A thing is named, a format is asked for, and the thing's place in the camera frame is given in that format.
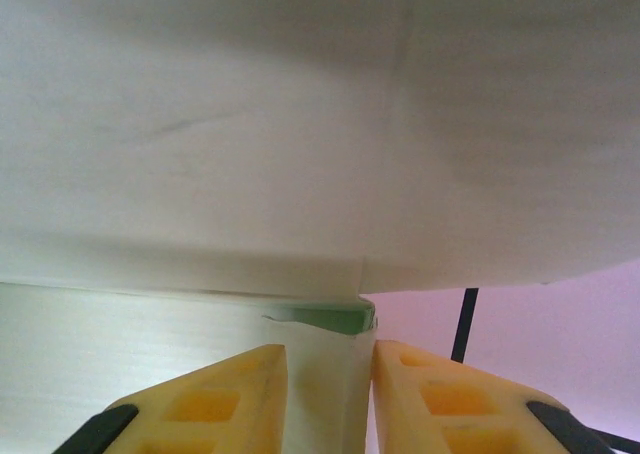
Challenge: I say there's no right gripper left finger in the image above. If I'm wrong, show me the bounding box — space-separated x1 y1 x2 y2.
49 343 290 454

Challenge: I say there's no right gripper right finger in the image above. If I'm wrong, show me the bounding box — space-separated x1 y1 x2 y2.
371 338 622 454

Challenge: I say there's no light green paper box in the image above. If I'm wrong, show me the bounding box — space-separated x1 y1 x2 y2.
0 0 640 454

